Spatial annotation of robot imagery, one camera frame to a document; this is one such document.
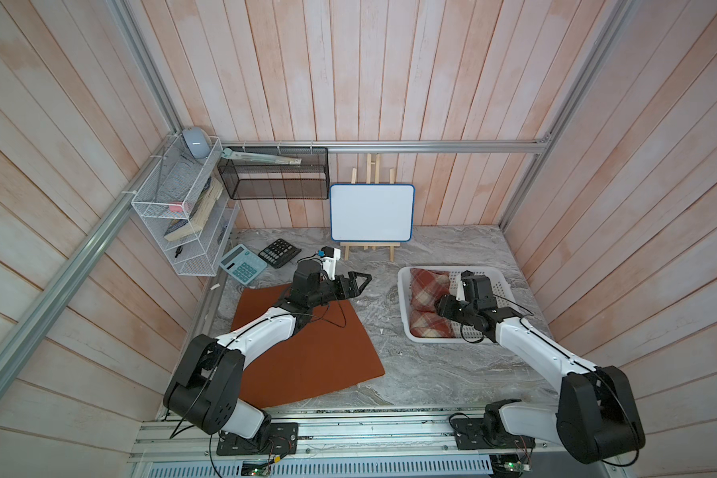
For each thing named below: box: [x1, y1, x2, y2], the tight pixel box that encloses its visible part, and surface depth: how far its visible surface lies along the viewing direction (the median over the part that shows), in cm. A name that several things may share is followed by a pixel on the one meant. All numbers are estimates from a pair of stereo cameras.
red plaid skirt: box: [409, 267, 456, 339], surface depth 92 cm
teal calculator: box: [219, 243, 268, 286], surface depth 109 cm
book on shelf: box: [163, 175, 225, 242], surface depth 83 cm
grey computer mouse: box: [182, 126, 213, 160], surface depth 84 cm
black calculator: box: [257, 238, 302, 269], surface depth 113 cm
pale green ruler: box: [221, 147, 303, 165], surface depth 92 cm
